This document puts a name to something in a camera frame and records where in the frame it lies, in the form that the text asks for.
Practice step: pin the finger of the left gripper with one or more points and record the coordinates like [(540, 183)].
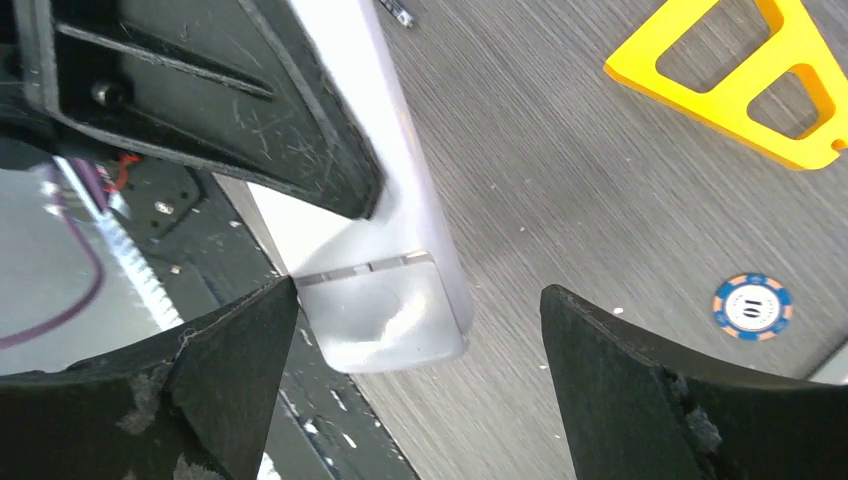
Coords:
[(230, 87)]

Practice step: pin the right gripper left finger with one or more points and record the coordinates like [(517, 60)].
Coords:
[(193, 402)]

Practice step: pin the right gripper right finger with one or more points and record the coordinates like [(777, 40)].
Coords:
[(636, 405)]

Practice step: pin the small white battery lid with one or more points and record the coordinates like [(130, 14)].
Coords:
[(386, 315)]

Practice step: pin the poker chip left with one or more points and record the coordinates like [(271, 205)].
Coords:
[(752, 307)]

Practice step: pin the black battery left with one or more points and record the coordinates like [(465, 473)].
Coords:
[(399, 12)]

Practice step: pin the yellow triangular frame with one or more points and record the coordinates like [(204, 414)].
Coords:
[(794, 46)]

